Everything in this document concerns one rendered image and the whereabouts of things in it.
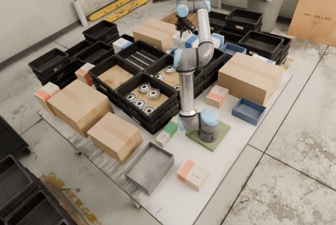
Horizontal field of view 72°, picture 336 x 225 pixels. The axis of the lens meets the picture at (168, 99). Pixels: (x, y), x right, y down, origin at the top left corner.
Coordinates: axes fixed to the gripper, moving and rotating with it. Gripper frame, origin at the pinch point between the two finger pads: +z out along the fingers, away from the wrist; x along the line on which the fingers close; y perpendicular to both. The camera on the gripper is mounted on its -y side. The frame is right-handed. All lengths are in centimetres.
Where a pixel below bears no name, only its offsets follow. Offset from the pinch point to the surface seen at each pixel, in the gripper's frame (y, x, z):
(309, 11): -38, -236, 74
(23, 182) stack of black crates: 54, 148, 62
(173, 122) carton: -22, 50, 36
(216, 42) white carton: -3.9, -39.5, 23.4
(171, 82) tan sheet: 0.9, 22.3, 28.4
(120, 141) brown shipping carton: -8, 88, 25
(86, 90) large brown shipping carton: 48, 72, 21
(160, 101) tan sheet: -5, 44, 28
